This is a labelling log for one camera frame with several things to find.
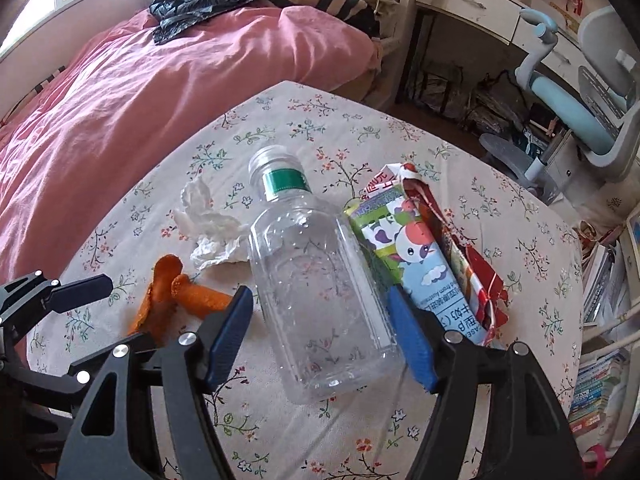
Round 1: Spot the white tissue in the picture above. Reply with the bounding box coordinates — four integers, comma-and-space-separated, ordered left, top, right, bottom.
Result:
172, 176, 253, 271

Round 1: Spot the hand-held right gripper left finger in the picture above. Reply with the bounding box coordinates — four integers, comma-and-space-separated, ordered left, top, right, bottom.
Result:
57, 285, 256, 480

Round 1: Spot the red and white wrapper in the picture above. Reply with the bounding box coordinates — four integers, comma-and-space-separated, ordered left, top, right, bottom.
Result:
405, 170, 511, 348

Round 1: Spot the clear plastic bottle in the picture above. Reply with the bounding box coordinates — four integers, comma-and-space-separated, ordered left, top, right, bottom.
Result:
247, 145, 406, 406

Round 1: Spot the stack of magazines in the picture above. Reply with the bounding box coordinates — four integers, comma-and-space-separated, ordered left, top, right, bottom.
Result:
582, 240, 636, 326

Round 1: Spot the white desk with drawers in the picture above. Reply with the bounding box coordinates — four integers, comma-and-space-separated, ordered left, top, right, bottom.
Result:
415, 0, 591, 81

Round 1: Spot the pink blanket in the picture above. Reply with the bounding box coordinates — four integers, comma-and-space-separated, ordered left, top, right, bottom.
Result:
0, 5, 378, 291

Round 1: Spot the floral tablecloth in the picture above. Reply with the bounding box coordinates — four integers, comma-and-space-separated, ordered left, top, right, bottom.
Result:
25, 80, 586, 480

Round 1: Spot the row of colourful children's books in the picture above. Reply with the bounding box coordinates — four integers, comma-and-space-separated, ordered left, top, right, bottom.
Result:
567, 350, 631, 436

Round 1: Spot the blue and grey office chair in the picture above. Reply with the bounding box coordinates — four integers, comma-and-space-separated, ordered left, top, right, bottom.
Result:
477, 7, 640, 206

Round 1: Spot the clear plastic bag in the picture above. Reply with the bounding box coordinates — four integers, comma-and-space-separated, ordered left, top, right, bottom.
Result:
405, 60, 481, 116

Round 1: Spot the black puffer jacket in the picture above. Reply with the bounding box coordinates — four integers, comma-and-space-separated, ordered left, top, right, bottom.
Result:
148, 0, 301, 46

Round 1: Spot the orange peel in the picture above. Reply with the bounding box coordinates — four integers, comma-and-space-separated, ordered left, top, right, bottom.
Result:
127, 255, 236, 346

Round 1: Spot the pile of plastic-wrapped items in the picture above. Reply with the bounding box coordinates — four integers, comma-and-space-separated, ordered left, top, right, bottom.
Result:
465, 72, 531, 136

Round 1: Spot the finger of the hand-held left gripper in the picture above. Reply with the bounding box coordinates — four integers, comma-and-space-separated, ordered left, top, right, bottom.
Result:
67, 332, 158, 386
0, 270, 115, 321

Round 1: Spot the white bookshelf rack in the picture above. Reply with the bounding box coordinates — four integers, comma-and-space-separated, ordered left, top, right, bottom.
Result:
575, 205, 640, 441

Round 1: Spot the light blue milk carton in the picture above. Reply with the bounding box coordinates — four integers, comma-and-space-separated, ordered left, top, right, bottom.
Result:
345, 164, 481, 343

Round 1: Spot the striped beige cloth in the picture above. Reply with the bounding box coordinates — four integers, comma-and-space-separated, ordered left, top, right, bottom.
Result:
277, 0, 386, 38

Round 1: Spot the white drawer cabinet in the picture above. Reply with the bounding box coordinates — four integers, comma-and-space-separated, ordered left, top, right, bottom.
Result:
542, 130, 616, 211

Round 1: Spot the window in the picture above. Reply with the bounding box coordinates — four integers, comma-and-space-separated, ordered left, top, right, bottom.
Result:
0, 0, 146, 56

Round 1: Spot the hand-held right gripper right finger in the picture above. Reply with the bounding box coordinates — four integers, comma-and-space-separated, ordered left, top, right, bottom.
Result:
387, 285, 586, 480

